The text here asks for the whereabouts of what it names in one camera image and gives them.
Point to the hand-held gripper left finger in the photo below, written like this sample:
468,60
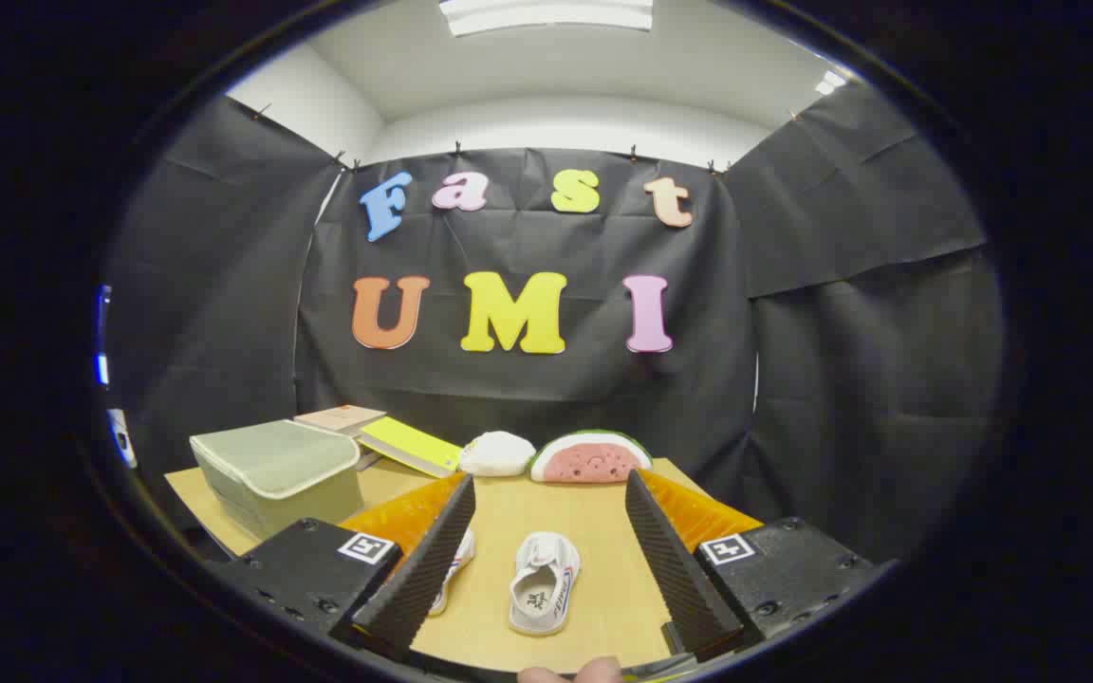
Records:
433,560

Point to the large ceiling light panel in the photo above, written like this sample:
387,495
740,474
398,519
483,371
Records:
546,14

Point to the pale green storage box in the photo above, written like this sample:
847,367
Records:
281,470

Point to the white book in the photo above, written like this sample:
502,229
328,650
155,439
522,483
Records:
369,460

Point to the white plush toy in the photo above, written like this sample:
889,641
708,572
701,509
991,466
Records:
497,453

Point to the beige book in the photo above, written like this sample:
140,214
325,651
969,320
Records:
338,417

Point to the watermelon slice plush toy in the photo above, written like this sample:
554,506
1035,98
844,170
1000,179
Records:
590,461

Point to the yellow book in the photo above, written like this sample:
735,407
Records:
409,444

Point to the black backdrop cloth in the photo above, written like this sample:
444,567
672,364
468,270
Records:
527,398

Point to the white canvas shoe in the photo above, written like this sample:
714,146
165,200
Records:
544,581
458,560

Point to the small ceiling light panel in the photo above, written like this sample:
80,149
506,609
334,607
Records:
830,82

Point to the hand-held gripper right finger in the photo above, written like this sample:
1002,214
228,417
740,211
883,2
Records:
670,560

